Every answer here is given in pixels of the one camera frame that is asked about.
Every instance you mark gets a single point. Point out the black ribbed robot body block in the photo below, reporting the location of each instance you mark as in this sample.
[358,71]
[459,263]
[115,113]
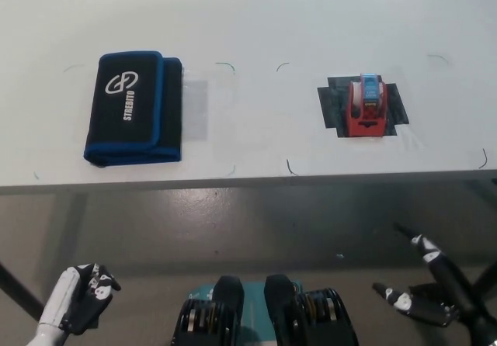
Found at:
[202,319]
[322,315]

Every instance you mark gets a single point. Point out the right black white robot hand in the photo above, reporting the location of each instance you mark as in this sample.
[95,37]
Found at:
[446,280]

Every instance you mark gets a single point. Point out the black tape patch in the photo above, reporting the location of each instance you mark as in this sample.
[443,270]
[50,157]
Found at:
[396,105]

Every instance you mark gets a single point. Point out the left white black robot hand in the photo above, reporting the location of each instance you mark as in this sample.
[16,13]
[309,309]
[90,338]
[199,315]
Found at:
[68,299]

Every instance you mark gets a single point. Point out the clear tape patch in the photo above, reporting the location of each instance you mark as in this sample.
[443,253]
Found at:
[196,105]

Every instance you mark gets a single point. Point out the black blue Strebito notebook pouch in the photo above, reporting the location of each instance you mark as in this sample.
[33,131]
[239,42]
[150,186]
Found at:
[128,109]

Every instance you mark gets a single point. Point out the red tape dispenser blue label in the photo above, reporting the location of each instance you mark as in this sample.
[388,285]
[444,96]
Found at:
[367,119]

